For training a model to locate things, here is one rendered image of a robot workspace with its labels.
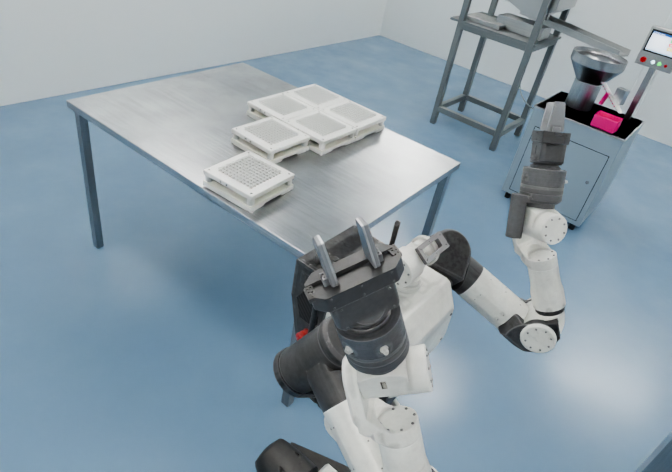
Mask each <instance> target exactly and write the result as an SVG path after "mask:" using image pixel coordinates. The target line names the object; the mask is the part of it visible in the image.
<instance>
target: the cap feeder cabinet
mask: <svg viewBox="0 0 672 472"><path fill-rule="evenodd" d="M567 95H568V93H567V92H564V91H560V92H558V93H556V94H554V95H552V96H550V97H548V98H547V99H545V100H543V101H541V102H539V103H537V104H535V105H534V110H533V112H532V115H531V117H530V119H529V122H528V124H527V127H526V129H525V132H524V134H523V137H522V139H521V142H520V144H519V147H518V149H517V152H516V154H515V157H514V159H513V162H512V164H511V167H510V169H509V172H508V174H507V177H506V179H505V182H504V184H503V187H502V190H504V191H506V193H505V195H504V197H506V198H510V196H511V194H512V193H519V191H520V184H521V175H522V172H523V166H530V164H532V163H531V162H530V156H531V149H532V142H533V141H531V137H532V131H533V130H538V131H543V130H540V125H541V122H542V118H543V115H544V111H545V108H546V104H547V102H555V101H560V102H565V100H566V98H567ZM600 110H602V111H604V112H607V113H609V114H612V115H615V116H617V117H620V118H624V116H625V114H624V113H620V114H618V112H617V111H615V110H613V109H610V108H607V107H605V106H602V105H599V104H596V103H594V105H593V107H592V109H591V111H588V112H585V111H579V110H575V109H573V108H570V107H569V106H567V105H566V104H565V123H564V132H561V133H571V138H570V143H569V145H567V147H566V152H565V158H564V163H563V164H562V166H559V167H560V168H561V170H566V171H567V174H566V180H567V181H568V183H567V184H565V185H564V191H563V197H562V202H560V203H559V204H557V205H555V210H556V211H558V212H559V213H560V214H561V216H563V217H564V218H565V219H566V221H567V222H569V223H570V224H569V226H568V229H570V230H574V228H575V226H577V227H579V226H580V225H581V224H582V223H583V222H584V221H585V219H586V218H587V217H588V216H589V215H590V214H591V213H592V211H593V210H594V209H595V208H596V207H597V206H598V205H599V203H600V202H601V201H602V199H603V197H604V195H605V193H606V191H607V190H608V188H609V186H610V184H611V182H612V180H613V178H614V177H615V175H616V173H617V171H618V169H619V167H620V165H621V164H622V162H623V160H624V158H625V156H626V154H627V153H628V151H629V149H630V147H631V145H632V143H633V141H634V140H635V138H636V136H637V134H638V132H639V130H640V128H641V127H642V125H643V124H644V123H645V121H643V120H640V119H637V118H634V117H631V119H630V120H629V121H628V120H625V119H623V121H622V123H621V125H620V127H619V129H618V130H617V131H616V132H615V133H614V134H611V133H608V132H605V131H603V130H600V129H598V128H595V127H593V126H591V125H590V123H591V121H592V119H593V117H594V114H595V113H597V112H598V111H600Z"/></svg>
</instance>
